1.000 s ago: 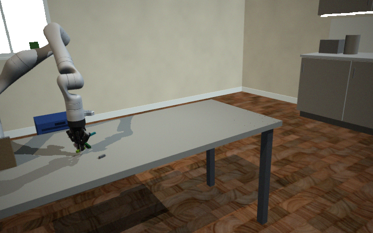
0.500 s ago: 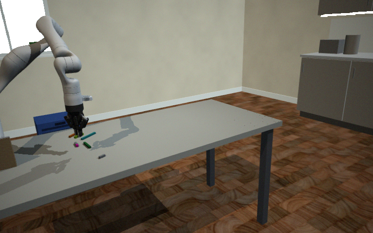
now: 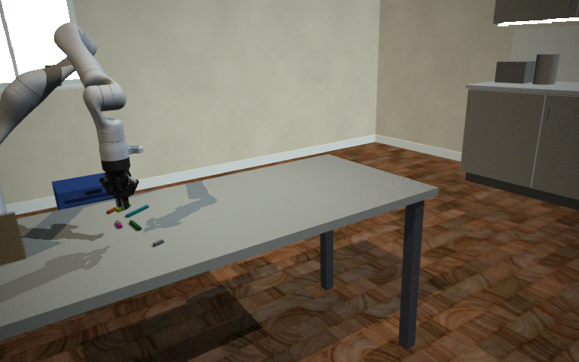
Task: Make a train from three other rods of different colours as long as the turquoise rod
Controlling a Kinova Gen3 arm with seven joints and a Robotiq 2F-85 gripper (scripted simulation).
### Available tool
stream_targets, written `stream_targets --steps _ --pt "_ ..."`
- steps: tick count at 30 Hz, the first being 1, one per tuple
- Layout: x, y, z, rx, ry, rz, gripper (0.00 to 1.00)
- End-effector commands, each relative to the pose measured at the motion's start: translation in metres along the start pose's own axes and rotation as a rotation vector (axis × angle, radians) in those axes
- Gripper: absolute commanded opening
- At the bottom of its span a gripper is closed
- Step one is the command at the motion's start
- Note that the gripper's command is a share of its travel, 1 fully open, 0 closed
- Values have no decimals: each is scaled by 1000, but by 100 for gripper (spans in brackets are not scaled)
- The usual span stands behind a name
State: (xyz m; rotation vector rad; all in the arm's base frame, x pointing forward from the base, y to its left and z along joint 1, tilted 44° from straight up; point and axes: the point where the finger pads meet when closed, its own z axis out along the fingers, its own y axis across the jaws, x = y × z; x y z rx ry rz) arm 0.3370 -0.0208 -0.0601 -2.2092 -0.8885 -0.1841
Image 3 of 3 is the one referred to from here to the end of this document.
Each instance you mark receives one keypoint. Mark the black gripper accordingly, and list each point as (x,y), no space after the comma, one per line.
(120,181)

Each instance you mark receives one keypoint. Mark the turquoise rod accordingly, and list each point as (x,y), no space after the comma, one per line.
(137,211)

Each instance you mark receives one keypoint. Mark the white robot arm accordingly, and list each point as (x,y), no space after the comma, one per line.
(30,88)

